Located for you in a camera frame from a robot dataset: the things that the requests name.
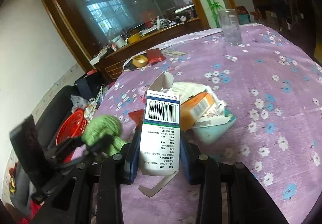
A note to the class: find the black leather sofa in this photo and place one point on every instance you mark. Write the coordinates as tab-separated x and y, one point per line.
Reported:
47	127

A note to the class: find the red plastic mesh basket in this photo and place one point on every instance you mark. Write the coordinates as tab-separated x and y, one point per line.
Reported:
69	134

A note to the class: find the white blue medicine box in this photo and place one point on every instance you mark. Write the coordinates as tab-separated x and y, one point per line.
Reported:
160	134

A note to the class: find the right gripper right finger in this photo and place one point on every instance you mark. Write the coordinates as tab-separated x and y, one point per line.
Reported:
198	168

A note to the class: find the wooden counter ledge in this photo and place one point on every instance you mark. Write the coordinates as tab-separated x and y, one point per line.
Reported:
111	65

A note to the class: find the purple floral tablecloth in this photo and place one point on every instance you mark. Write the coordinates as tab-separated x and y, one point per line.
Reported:
272	87

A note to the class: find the yellow tape roll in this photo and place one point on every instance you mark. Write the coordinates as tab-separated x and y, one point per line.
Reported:
140	61

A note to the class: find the dark blue bag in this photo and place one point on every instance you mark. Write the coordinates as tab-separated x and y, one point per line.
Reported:
89	86

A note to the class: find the clear plastic bag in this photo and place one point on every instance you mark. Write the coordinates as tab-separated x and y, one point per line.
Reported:
78	102

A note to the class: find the large wall mirror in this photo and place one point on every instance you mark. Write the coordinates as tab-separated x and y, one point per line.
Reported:
120	5

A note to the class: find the white printed plastic bag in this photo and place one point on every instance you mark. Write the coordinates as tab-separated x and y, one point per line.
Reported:
187	90

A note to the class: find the clear drinking glass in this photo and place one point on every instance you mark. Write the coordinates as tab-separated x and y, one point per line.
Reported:
230	26

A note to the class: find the white container on counter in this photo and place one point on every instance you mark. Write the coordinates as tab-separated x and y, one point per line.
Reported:
119	42

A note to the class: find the dark red snack wrapper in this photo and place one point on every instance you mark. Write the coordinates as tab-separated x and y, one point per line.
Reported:
137	117

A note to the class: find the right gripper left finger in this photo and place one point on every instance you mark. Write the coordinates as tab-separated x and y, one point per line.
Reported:
122	167

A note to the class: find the chopsticks in paper sleeve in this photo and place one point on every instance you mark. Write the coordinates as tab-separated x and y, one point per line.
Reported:
173	53

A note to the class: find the teal tissue pack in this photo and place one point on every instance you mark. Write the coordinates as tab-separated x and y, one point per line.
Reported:
209	129

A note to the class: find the red packet on table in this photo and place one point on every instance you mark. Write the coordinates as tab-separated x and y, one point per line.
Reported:
154	56

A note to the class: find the orange medicine box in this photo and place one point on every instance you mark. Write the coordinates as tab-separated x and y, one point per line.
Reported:
194	108

